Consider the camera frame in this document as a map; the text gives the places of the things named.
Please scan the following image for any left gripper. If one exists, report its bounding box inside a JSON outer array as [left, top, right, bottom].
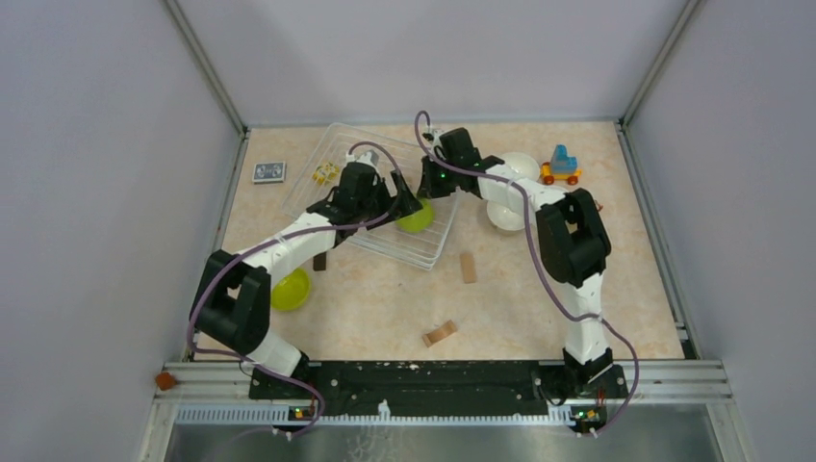
[[356, 168, 421, 230]]

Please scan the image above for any square lime green bowl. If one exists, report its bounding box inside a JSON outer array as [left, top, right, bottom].
[[395, 198, 435, 234]]

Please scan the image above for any white bowl with blue rim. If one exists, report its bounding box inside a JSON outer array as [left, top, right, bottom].
[[498, 152, 540, 182]]

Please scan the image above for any beige ceramic bowl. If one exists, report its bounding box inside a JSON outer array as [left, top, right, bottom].
[[486, 201, 525, 232]]

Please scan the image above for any white wire dish rack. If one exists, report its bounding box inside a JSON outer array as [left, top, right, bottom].
[[282, 123, 459, 270]]

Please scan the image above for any round lime green bowl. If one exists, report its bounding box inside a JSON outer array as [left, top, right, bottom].
[[270, 269, 311, 312]]

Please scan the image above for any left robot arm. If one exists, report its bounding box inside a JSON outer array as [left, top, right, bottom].
[[188, 141, 422, 398]]

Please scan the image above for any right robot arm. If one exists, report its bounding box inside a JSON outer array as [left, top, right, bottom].
[[414, 127, 613, 397]]

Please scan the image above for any yellow owl toy block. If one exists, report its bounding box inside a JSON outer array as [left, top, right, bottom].
[[312, 162, 341, 185]]

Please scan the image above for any light wooden block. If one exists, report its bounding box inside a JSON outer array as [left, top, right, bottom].
[[460, 252, 478, 284]]

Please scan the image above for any dark brown wooden block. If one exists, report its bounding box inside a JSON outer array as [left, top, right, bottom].
[[312, 252, 327, 272]]

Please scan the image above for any blue toy block vehicle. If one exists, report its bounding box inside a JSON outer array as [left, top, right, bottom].
[[540, 144, 582, 186]]

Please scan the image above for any wooden arch block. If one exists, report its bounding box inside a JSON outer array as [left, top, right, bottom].
[[421, 320, 458, 347]]

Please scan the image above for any playing card deck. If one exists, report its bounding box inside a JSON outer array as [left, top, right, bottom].
[[252, 162, 287, 184]]

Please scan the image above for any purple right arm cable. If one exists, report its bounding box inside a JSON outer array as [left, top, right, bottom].
[[414, 110, 641, 438]]

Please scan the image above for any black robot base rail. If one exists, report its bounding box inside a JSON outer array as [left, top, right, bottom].
[[248, 360, 628, 417]]

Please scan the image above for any orange block on rail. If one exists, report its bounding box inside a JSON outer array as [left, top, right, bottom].
[[154, 372, 177, 392]]

